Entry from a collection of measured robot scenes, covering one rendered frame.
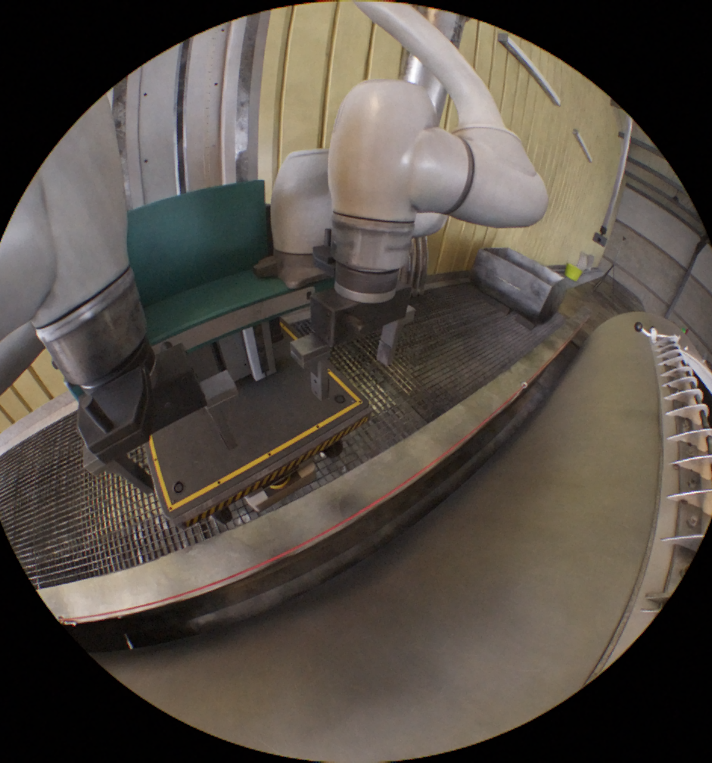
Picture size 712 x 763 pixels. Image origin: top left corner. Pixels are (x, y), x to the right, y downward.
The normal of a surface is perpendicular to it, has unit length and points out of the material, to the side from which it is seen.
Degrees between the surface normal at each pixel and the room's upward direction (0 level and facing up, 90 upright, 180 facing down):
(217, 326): 90
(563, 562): 45
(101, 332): 90
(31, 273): 102
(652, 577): 34
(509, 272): 91
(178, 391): 90
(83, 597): 0
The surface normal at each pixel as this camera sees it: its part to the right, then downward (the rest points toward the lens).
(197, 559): 0.08, -0.69
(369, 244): -0.07, 0.71
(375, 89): -0.31, 0.39
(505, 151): 0.17, 0.25
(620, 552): -0.27, -0.93
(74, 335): 0.58, 0.62
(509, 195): 0.25, 0.76
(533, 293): -0.79, 0.38
